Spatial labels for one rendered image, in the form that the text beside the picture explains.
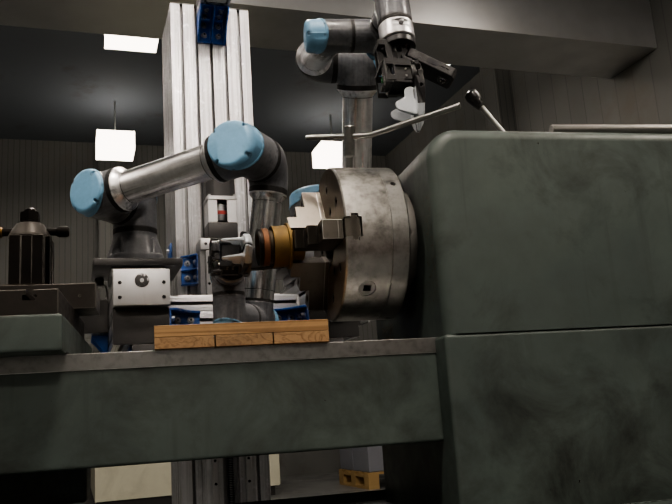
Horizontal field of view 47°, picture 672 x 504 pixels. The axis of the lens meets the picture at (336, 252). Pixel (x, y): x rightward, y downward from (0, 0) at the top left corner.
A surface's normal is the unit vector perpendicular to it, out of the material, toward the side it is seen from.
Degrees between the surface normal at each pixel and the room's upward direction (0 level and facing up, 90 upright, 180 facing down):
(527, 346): 90
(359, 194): 66
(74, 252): 90
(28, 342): 90
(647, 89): 90
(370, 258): 113
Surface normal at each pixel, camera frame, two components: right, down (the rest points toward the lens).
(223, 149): -0.27, -0.19
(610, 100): -0.95, 0.00
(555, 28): 0.31, -0.22
